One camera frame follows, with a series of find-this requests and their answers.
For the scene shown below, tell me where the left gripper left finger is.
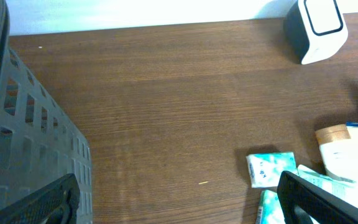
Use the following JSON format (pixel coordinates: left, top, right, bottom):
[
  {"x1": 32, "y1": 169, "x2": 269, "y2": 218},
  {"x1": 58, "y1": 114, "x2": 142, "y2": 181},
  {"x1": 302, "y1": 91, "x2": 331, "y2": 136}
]
[{"x1": 0, "y1": 174, "x2": 80, "y2": 224}]

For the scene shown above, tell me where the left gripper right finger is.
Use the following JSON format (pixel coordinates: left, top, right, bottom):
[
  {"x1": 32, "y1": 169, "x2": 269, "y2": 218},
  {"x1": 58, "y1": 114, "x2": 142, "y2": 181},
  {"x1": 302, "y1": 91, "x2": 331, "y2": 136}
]
[{"x1": 277, "y1": 171, "x2": 358, "y2": 224}]

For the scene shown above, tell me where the teal tissue pack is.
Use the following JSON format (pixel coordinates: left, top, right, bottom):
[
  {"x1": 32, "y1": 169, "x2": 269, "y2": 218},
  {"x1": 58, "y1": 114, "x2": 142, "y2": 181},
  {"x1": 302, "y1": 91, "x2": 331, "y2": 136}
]
[
  {"x1": 246, "y1": 152, "x2": 298, "y2": 188},
  {"x1": 255, "y1": 190, "x2": 285, "y2": 224}
]

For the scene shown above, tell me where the teal wet wipes pack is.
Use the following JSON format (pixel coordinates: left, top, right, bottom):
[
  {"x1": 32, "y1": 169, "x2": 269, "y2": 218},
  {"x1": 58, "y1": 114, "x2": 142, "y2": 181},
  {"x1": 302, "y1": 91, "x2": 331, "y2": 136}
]
[{"x1": 297, "y1": 165, "x2": 357, "y2": 200}]

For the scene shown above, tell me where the white tube with tan cap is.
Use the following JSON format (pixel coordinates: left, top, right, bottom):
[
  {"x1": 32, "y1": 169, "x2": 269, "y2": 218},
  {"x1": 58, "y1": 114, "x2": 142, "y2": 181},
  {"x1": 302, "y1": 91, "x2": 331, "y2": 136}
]
[{"x1": 314, "y1": 123, "x2": 358, "y2": 215}]

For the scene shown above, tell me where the white barcode scanner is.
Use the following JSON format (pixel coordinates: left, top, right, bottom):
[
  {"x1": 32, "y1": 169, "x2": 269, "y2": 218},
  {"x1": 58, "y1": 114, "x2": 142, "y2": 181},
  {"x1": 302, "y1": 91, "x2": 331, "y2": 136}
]
[{"x1": 283, "y1": 0, "x2": 348, "y2": 65}]

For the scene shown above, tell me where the grey plastic mesh basket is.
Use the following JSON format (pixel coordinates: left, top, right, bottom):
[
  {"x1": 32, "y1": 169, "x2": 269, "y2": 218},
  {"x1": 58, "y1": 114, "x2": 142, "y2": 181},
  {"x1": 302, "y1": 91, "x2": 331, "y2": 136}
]
[{"x1": 0, "y1": 1, "x2": 93, "y2": 223}]

